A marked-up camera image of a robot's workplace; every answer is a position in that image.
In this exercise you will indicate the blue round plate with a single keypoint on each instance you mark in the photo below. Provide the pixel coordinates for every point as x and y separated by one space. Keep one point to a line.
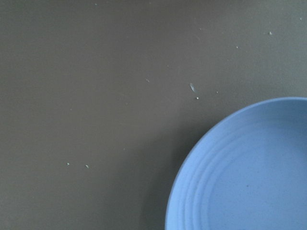
249 172

